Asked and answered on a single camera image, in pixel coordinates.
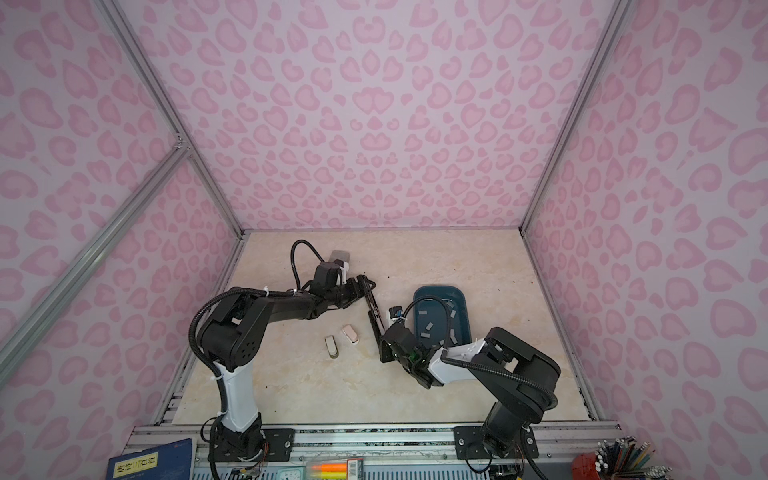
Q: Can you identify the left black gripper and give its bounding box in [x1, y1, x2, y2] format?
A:
[327, 274, 377, 309]

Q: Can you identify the black stapler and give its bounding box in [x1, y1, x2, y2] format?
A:
[365, 295, 394, 363]

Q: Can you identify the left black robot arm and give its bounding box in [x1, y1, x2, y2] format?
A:
[188, 262, 376, 464]

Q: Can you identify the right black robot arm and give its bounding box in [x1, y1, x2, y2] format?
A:
[378, 321, 561, 460]

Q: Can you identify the grey stone block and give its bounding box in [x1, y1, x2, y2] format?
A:
[329, 250, 350, 264]

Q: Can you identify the teal plastic tray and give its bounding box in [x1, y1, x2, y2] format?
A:
[412, 285, 472, 348]

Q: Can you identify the orange highlighter box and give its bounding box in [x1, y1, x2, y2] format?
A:
[306, 458, 365, 480]

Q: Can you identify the red container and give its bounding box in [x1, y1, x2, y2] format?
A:
[571, 452, 601, 480]

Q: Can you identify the pencil holder with pencils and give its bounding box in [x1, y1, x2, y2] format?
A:
[592, 436, 672, 480]

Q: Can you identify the blue book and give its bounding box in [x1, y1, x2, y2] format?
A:
[106, 438, 196, 480]

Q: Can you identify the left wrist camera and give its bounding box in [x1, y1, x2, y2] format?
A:
[332, 258, 349, 285]

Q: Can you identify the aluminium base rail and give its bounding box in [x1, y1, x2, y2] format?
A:
[122, 419, 625, 480]

